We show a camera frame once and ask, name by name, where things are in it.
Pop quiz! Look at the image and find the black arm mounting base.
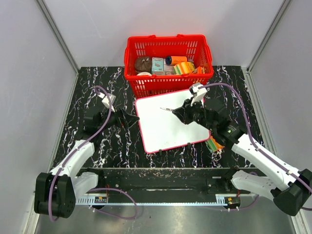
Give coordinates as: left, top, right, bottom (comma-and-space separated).
78, 168, 239, 194

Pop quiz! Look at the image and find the red whiteboard marker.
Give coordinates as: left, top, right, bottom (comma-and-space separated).
160, 107, 173, 112

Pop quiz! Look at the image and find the brown chocolate muffin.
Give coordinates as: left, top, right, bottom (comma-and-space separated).
135, 56, 152, 74

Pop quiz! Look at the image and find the pink small box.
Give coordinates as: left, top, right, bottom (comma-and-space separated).
163, 63, 175, 76

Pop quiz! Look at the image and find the orange blue can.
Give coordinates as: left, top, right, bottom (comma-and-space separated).
165, 56, 188, 66

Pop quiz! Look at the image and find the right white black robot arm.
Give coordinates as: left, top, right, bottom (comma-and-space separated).
172, 99, 312, 216

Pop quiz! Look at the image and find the teal small box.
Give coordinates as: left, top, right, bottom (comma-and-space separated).
151, 57, 165, 76

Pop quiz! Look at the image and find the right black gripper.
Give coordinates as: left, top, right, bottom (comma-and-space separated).
173, 96, 215, 132

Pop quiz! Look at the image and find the white round lid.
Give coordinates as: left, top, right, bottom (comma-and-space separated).
137, 72, 152, 76

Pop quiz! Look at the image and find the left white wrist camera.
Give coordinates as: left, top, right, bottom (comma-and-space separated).
99, 93, 116, 109

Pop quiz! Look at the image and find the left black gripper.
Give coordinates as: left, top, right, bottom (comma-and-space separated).
97, 104, 139, 132

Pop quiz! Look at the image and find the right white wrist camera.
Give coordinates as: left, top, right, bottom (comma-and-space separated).
189, 82, 207, 106

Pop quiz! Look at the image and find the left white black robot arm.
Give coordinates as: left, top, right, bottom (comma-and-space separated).
34, 108, 139, 222

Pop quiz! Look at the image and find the orange snack packet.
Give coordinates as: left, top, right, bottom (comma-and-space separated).
192, 66, 205, 74

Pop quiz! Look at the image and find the pink framed whiteboard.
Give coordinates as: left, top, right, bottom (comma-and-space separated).
135, 89, 210, 154

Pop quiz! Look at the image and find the yellow sponge pack in basket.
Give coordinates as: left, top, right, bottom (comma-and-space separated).
173, 61, 195, 75

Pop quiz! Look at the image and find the red plastic shopping basket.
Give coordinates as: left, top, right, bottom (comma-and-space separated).
124, 34, 214, 98

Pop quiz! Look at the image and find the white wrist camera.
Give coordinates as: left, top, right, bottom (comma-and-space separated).
189, 82, 207, 106
99, 93, 116, 109

